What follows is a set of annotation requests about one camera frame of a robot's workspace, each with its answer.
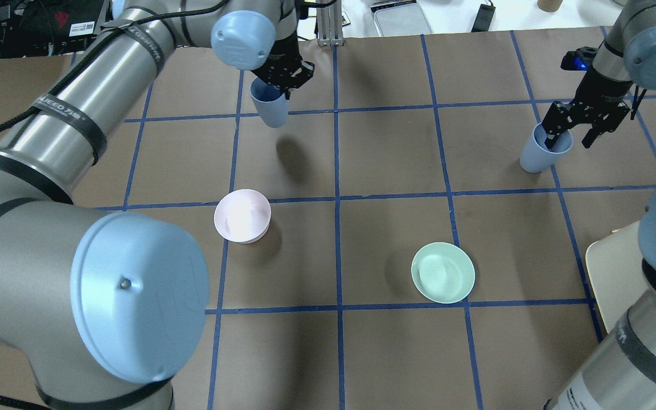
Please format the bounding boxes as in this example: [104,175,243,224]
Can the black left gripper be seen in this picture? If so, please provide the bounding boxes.
[252,34,315,100]

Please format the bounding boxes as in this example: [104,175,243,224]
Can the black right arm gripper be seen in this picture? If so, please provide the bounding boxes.
[542,63,631,151]

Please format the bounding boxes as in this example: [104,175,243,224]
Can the blue cup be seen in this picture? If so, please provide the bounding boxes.
[249,78,289,128]
[519,124,573,173]

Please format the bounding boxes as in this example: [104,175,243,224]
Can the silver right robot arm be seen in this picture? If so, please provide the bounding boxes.
[531,1,656,409]

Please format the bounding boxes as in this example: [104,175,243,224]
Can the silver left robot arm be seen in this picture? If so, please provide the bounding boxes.
[0,1,313,409]

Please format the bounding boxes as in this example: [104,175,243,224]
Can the pink bowl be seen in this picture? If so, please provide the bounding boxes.
[214,189,272,244]

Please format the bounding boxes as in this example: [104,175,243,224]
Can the cream toaster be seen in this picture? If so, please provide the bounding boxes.
[585,221,647,333]

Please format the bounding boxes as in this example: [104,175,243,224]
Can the black power adapter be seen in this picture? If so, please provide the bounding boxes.
[470,2,495,32]

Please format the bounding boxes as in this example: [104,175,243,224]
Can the green bowl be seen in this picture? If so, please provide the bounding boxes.
[411,242,476,304]

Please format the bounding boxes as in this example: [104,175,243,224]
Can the black computer box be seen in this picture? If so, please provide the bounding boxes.
[0,1,113,59]

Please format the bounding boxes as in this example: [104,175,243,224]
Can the aluminium frame post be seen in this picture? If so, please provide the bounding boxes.
[315,1,345,47]

